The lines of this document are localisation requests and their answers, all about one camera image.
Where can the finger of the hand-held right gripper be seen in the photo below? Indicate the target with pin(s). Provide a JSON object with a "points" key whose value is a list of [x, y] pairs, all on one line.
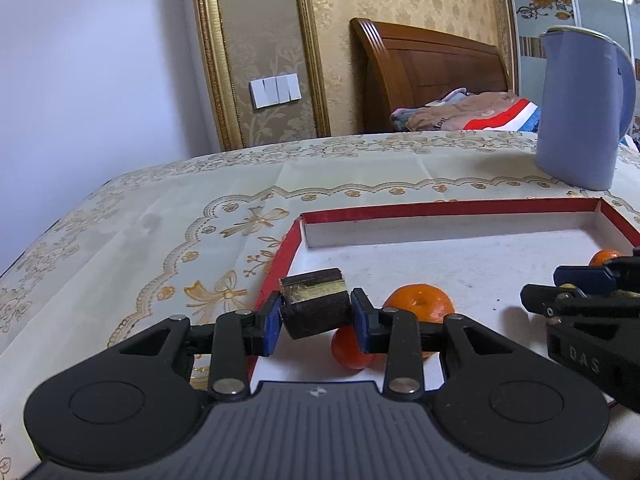
{"points": [[580, 302], [582, 276]]}

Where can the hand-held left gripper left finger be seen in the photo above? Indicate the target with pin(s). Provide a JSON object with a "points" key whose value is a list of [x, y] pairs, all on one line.
{"points": [[272, 325]]}

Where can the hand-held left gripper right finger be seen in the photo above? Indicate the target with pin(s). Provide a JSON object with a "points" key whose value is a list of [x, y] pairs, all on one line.
{"points": [[362, 325]]}

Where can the small mandarin orange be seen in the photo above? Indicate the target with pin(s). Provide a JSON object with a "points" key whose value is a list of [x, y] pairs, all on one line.
{"points": [[605, 257]]}

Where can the red cherry tomato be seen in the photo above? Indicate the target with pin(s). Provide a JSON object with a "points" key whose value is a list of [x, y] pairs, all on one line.
{"points": [[346, 352]]}

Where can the dark sushi roll piece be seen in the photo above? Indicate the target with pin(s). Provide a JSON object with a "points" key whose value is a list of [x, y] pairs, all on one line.
{"points": [[315, 310]]}

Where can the large mandarin orange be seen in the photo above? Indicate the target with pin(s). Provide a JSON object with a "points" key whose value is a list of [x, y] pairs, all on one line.
{"points": [[420, 302]]}

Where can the red cardboard box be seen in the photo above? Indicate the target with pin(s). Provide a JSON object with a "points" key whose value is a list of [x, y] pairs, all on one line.
{"points": [[450, 260]]}

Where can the blue electric kettle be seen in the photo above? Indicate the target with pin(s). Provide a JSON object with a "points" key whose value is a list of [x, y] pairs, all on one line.
{"points": [[580, 110]]}

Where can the cream gold patterned tablecloth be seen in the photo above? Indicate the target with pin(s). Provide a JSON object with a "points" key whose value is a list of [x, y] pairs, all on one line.
{"points": [[125, 235]]}

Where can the red white blue striped blanket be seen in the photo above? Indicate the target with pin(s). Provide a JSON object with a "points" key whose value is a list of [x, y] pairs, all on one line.
{"points": [[505, 115]]}

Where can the brown blanket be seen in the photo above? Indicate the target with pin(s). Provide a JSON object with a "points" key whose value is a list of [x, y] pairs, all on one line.
{"points": [[450, 115]]}

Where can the wooden bed headboard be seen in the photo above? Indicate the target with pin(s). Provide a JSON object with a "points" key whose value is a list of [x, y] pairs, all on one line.
{"points": [[425, 70]]}

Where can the wardrobe with patterned doors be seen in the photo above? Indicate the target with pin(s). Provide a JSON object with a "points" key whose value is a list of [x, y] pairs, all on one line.
{"points": [[575, 10]]}

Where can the white light switch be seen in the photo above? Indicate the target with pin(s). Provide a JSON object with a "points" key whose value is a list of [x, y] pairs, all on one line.
{"points": [[275, 91]]}

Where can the gold wall panel frame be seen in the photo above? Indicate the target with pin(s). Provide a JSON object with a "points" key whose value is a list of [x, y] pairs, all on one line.
{"points": [[207, 35]]}

